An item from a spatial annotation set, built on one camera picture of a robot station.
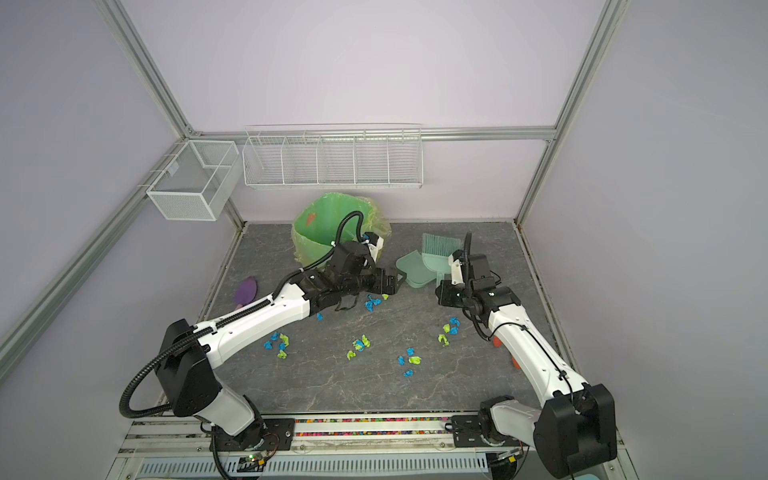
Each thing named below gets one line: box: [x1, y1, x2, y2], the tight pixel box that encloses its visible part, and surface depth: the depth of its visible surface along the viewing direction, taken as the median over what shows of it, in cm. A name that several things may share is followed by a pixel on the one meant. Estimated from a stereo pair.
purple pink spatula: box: [234, 276, 258, 310], surface depth 104 cm
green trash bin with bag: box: [291, 192, 391, 268], surface depth 94 cm
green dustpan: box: [395, 250, 451, 289], surface depth 86 cm
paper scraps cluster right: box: [437, 317, 461, 347], surface depth 93 cm
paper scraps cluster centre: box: [346, 334, 371, 361], surface depth 90 cm
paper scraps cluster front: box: [397, 348, 421, 377], surface depth 87 cm
